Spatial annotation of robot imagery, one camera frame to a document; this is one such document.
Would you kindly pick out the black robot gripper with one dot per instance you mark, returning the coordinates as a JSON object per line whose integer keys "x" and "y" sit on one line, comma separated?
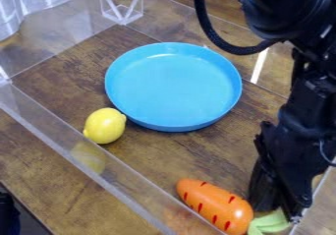
{"x": 289, "y": 163}

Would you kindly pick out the clear acrylic corner bracket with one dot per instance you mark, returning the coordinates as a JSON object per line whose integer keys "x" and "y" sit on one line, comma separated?
{"x": 119, "y": 13}

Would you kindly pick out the clear acrylic enclosure wall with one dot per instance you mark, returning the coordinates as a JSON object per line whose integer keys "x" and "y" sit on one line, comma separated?
{"x": 115, "y": 190}

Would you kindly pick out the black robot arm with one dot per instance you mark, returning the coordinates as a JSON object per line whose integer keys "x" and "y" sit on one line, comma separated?
{"x": 306, "y": 23}

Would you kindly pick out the yellow toy lemon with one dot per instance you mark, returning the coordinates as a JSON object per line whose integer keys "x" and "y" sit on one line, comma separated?
{"x": 105, "y": 126}

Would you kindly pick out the blue round plate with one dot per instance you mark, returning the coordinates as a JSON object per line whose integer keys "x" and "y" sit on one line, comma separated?
{"x": 173, "y": 86}

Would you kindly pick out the orange toy carrot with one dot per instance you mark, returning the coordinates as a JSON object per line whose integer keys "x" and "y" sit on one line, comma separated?
{"x": 227, "y": 211}

